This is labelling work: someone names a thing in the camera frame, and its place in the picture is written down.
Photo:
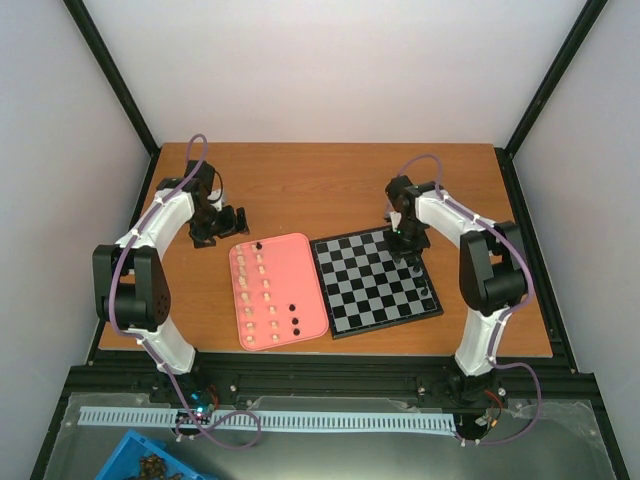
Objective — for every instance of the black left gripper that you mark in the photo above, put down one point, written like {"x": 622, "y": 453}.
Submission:
{"x": 230, "y": 228}

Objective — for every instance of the light blue cable duct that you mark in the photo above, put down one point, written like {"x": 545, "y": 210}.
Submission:
{"x": 272, "y": 421}

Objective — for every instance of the black and white chessboard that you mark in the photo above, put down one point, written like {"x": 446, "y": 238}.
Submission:
{"x": 364, "y": 289}

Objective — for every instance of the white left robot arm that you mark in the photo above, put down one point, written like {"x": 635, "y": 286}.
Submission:
{"x": 131, "y": 290}

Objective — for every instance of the black aluminium frame base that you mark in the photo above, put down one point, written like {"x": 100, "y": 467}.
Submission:
{"x": 325, "y": 376}

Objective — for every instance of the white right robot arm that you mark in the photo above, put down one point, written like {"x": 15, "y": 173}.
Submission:
{"x": 493, "y": 277}

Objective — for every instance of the pink plastic tray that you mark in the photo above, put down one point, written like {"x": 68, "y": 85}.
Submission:
{"x": 266, "y": 322}

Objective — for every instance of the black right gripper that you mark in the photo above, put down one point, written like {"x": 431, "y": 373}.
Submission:
{"x": 399, "y": 252}

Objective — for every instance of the blue plastic bin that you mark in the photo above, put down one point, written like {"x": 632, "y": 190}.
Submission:
{"x": 140, "y": 457}

